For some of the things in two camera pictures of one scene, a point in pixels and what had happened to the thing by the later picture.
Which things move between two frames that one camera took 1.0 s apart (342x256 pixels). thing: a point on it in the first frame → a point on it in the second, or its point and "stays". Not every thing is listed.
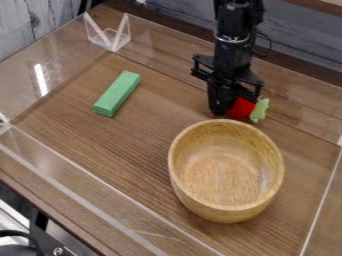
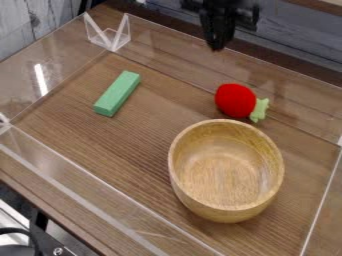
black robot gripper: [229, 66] → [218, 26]
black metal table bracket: [43, 243] stays
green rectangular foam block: [118, 93] stays
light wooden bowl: [226, 169] stays
